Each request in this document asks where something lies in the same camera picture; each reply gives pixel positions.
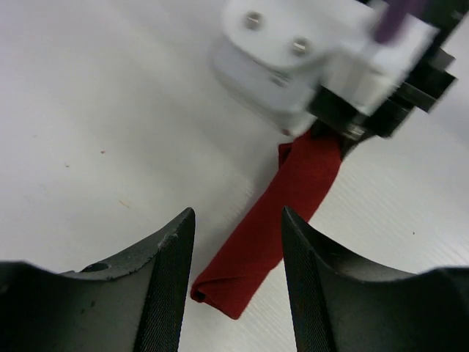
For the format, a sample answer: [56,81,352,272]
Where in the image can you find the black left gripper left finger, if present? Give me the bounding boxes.
[1,208,196,351]

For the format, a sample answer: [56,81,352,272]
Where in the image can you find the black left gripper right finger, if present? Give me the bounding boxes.
[281,208,468,351]

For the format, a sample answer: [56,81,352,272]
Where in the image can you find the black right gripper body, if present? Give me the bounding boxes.
[308,1,468,158]

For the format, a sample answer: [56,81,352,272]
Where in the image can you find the dark red cloth napkin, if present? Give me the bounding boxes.
[191,133,341,319]

